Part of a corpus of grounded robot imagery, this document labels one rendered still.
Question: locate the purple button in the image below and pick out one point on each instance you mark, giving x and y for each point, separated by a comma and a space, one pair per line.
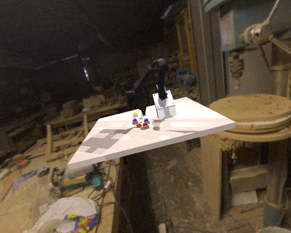
135, 121

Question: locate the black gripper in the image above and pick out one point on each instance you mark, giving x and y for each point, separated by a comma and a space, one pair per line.
142, 105

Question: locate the red button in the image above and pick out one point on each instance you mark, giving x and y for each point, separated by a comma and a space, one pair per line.
145, 125

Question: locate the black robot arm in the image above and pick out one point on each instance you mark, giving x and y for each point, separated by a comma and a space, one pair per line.
139, 84

